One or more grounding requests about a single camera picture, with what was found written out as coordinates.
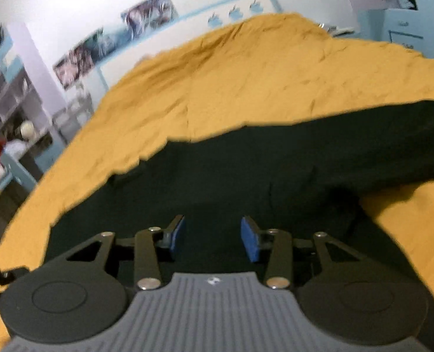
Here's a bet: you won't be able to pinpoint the black long sleeve shirt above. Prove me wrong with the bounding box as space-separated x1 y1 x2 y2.
44 99 434 318

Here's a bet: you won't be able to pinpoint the round white lamp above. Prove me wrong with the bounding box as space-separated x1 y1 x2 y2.
19 120 36 141

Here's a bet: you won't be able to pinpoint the wall shelf unit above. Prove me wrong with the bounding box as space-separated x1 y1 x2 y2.
0 21 68 162

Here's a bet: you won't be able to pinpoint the grey rolling cart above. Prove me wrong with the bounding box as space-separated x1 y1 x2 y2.
52 91 94 145

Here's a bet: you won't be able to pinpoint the anime wall posters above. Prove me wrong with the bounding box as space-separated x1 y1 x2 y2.
53 0 178 90

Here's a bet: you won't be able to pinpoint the mustard yellow quilt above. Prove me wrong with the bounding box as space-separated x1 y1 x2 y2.
0 14 434 351

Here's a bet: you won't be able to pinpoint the blue nightstand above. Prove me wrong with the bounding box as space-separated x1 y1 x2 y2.
318 23 360 39

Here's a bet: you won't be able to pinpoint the blue desk chair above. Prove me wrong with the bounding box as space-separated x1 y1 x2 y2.
1 152 37 192

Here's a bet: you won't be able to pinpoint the white blue bed headboard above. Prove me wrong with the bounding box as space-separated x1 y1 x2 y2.
97 0 282 91

